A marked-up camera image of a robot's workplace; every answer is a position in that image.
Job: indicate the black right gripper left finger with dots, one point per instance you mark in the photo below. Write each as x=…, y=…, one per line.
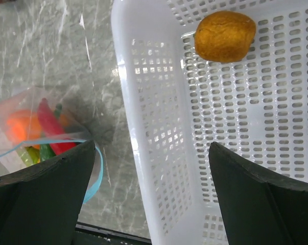
x=40, y=204

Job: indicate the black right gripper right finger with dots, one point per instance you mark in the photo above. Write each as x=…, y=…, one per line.
x=258, y=206

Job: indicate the green toy apple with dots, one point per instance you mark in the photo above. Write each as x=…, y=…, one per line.
x=29, y=155

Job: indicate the green toy cucumber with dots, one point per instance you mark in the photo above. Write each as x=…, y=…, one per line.
x=45, y=150

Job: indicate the red toy chili pepper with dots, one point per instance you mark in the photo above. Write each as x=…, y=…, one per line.
x=51, y=127

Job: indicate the clear zip top bag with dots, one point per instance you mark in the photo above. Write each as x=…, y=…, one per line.
x=29, y=99

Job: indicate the orange toy tangerine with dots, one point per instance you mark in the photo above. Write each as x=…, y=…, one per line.
x=23, y=125
x=63, y=119

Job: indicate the brown toy kiwi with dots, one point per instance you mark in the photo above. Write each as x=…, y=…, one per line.
x=224, y=36

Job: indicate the white plastic mesh basket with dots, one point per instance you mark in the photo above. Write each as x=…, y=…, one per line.
x=177, y=104

